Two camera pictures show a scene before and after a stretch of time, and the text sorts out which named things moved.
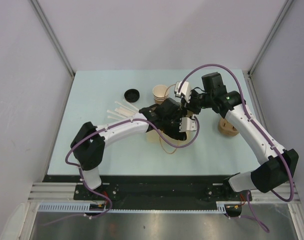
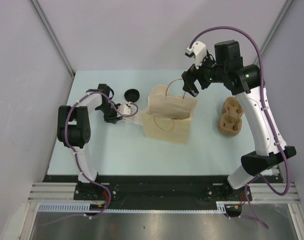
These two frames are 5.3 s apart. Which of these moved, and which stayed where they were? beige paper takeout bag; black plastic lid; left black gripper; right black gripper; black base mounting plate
Moved: right black gripper; left black gripper; beige paper takeout bag
Stayed: black base mounting plate; black plastic lid
